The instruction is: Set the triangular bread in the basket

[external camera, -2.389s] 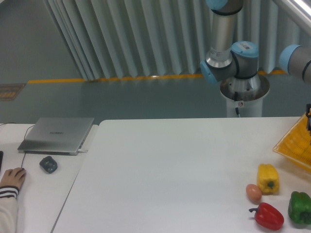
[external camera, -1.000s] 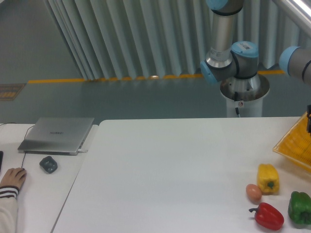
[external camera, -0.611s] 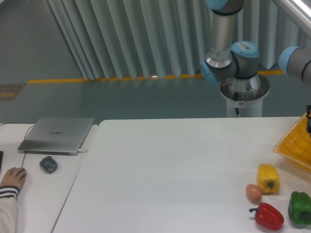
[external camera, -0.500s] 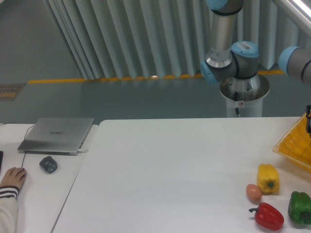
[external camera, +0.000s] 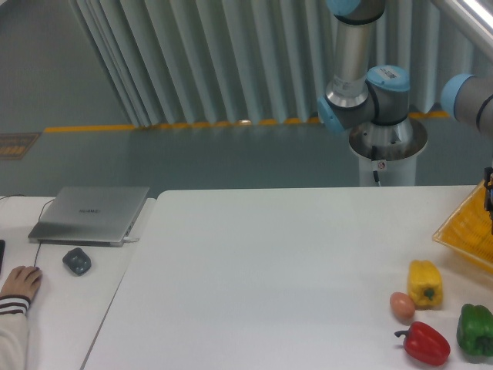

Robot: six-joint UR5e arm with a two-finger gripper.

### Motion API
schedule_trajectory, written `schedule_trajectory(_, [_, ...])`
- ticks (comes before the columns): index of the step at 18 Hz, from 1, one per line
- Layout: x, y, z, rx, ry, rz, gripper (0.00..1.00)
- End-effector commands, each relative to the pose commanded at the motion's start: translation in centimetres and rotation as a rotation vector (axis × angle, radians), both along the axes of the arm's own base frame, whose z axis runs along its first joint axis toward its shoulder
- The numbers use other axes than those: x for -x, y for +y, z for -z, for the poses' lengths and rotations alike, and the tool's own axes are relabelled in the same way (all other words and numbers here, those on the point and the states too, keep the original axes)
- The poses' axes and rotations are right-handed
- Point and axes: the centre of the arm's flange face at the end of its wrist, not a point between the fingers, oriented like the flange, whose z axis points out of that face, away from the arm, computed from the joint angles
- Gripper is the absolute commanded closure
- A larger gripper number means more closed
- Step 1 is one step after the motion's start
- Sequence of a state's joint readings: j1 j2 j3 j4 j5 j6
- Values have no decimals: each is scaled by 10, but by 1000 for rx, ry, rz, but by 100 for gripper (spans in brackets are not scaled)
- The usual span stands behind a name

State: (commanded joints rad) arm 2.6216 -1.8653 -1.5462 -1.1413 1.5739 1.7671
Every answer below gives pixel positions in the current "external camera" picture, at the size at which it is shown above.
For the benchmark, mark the black power adapter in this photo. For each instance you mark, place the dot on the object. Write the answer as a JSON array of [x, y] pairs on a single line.
[[77, 261]]

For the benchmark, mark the brown egg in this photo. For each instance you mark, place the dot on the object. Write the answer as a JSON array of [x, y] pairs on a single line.
[[402, 306]]

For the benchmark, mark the silver closed laptop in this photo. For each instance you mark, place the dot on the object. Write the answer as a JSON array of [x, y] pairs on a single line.
[[90, 216]]

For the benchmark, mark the white laptop plug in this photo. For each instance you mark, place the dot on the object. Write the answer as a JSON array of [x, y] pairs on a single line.
[[127, 240]]

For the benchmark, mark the person's hand on mouse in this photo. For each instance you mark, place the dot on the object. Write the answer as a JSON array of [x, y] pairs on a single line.
[[22, 281]]

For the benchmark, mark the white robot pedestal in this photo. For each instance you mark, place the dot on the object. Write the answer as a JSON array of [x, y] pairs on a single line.
[[388, 162]]

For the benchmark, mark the red bell pepper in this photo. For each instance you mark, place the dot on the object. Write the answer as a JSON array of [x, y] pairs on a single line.
[[425, 344]]

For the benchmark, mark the yellow plastic basket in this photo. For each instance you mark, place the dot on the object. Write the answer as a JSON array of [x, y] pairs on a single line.
[[467, 231]]

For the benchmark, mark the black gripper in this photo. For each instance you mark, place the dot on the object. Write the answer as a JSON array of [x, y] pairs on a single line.
[[488, 204]]

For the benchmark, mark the pale green curtain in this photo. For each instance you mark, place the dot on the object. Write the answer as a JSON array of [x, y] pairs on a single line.
[[217, 61]]

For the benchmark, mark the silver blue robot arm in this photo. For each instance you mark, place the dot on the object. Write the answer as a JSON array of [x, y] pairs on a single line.
[[379, 97]]

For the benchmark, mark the cream sleeve forearm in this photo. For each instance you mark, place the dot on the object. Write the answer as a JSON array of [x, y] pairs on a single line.
[[14, 331]]

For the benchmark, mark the green bell pepper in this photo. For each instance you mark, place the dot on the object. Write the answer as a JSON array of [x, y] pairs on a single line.
[[474, 331]]

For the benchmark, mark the yellow bell pepper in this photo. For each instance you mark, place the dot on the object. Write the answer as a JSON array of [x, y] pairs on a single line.
[[424, 284]]

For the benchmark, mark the black keyboard edge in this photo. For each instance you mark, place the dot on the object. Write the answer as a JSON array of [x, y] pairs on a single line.
[[2, 254]]

